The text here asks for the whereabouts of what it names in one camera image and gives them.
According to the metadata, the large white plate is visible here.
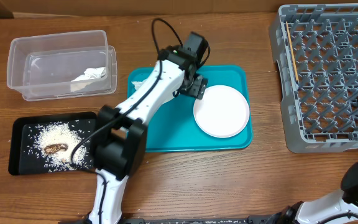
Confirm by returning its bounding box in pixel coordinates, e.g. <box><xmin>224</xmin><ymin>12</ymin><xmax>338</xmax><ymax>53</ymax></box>
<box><xmin>193</xmin><ymin>85</ymin><xmax>250</xmax><ymax>138</ymax></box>

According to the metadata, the wooden chopstick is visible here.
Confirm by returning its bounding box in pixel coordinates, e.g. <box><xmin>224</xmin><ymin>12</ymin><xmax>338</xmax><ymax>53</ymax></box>
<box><xmin>285</xmin><ymin>22</ymin><xmax>299</xmax><ymax>83</ymax></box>

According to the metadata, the pile of white rice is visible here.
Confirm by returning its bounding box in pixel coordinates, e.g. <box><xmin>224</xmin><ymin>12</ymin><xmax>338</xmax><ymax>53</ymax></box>
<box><xmin>35</xmin><ymin>124</ymin><xmax>93</xmax><ymax>172</ymax></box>

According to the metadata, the brown food scrap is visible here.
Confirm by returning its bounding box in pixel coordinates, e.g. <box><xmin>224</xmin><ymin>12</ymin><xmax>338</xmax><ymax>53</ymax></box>
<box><xmin>44</xmin><ymin>143</ymin><xmax>68</xmax><ymax>155</ymax></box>

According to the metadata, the white paper napkin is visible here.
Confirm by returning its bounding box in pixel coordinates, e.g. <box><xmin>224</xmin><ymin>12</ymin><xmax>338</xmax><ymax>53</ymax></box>
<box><xmin>131</xmin><ymin>80</ymin><xmax>145</xmax><ymax>90</ymax></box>

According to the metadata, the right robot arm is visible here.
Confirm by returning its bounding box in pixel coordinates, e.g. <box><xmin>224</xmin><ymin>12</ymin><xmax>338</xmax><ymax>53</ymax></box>
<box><xmin>273</xmin><ymin>162</ymin><xmax>358</xmax><ymax>224</ymax></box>

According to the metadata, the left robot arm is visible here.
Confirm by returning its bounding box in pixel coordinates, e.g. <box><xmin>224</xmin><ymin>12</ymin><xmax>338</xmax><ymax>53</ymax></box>
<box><xmin>84</xmin><ymin>32</ymin><xmax>210</xmax><ymax>223</ymax></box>

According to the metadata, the grey dishwasher rack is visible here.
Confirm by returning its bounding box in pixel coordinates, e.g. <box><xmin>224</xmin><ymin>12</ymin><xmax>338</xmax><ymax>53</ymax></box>
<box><xmin>268</xmin><ymin>3</ymin><xmax>358</xmax><ymax>153</ymax></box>

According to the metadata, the clear plastic storage bin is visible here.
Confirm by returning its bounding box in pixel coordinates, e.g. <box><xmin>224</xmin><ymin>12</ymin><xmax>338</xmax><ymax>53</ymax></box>
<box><xmin>6</xmin><ymin>30</ymin><xmax>112</xmax><ymax>101</ymax></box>

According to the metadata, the black plastic tray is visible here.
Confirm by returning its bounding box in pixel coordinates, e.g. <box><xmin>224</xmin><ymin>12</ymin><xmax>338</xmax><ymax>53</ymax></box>
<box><xmin>8</xmin><ymin>112</ymin><xmax>96</xmax><ymax>175</ymax></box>

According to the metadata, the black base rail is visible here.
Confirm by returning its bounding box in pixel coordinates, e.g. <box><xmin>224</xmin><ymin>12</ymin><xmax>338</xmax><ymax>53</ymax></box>
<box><xmin>118</xmin><ymin>215</ymin><xmax>298</xmax><ymax>224</ymax></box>

